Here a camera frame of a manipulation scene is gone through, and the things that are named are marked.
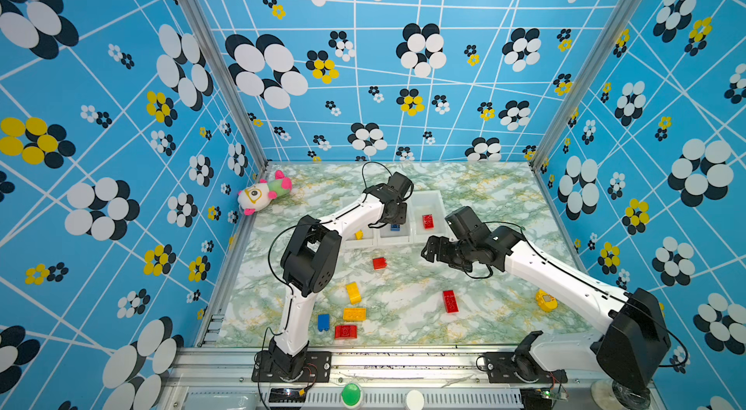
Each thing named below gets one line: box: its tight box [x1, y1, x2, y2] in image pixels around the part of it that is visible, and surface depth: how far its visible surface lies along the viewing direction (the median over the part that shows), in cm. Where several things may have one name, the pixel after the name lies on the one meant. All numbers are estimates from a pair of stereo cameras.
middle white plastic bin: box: [375, 217, 414, 246], surface depth 98 cm
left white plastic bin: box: [340, 226, 380, 250], surface depth 95 cm
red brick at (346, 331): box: [334, 324, 359, 340], surface depth 80 cm
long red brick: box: [442, 289, 460, 314], surface depth 84 cm
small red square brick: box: [372, 256, 387, 271], surface depth 93 cm
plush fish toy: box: [237, 170, 293, 216], surface depth 104 cm
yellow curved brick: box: [345, 281, 363, 306], surface depth 88 cm
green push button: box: [340, 382, 362, 407], surface depth 63 cm
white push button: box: [406, 389, 425, 410], surface depth 65 cm
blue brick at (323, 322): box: [317, 313, 331, 333], surface depth 82 cm
